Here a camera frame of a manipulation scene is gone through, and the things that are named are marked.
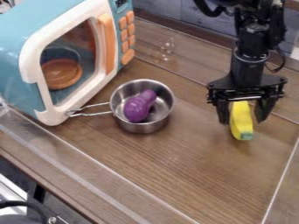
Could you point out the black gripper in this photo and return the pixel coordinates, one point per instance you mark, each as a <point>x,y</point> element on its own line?
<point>246,83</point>

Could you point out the yellow toy banana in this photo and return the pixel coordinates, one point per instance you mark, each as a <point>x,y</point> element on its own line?
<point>241,121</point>

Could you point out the silver metal pot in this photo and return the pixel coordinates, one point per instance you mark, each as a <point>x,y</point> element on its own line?
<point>130,89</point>

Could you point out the purple toy eggplant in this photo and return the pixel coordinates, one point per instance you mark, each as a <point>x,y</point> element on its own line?
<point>138,105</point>

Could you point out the blue toy microwave oven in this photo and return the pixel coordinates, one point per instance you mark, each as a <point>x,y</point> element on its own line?
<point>91,31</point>

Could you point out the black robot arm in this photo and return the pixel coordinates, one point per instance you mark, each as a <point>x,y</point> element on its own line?
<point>261,31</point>

